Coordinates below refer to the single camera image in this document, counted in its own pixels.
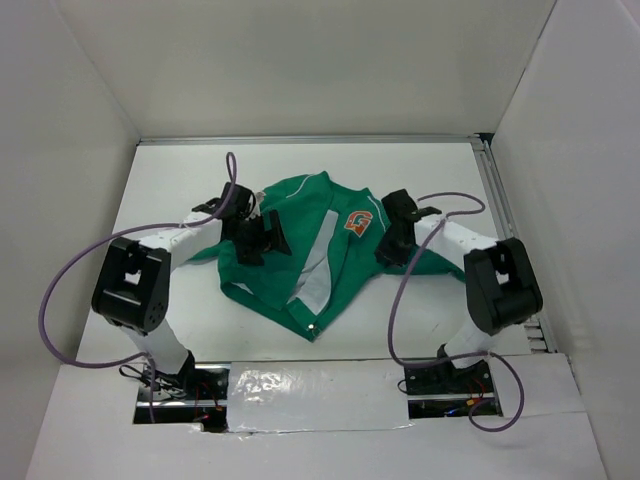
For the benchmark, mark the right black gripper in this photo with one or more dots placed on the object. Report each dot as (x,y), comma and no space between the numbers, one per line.
(386,250)

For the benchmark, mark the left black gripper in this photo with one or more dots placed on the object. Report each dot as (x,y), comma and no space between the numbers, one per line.
(250,254)

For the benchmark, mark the green jacket with white lining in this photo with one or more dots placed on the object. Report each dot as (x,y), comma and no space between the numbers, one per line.
(333,233)

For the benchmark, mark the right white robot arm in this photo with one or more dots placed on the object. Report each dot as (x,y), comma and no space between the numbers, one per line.
(501,288)

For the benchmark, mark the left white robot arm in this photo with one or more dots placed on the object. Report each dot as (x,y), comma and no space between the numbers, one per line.
(132,290)

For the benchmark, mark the white taped cover plate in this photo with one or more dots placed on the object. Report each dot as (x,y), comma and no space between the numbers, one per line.
(324,396)

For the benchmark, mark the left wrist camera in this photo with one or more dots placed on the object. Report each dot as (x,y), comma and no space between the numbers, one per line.
(257,199)

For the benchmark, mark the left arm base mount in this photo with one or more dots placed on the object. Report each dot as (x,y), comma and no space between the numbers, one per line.
(202,400)

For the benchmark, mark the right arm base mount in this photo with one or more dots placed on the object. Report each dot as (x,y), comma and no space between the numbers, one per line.
(443,391)

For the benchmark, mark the aluminium frame rail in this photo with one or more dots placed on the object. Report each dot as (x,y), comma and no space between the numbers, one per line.
(538,332)

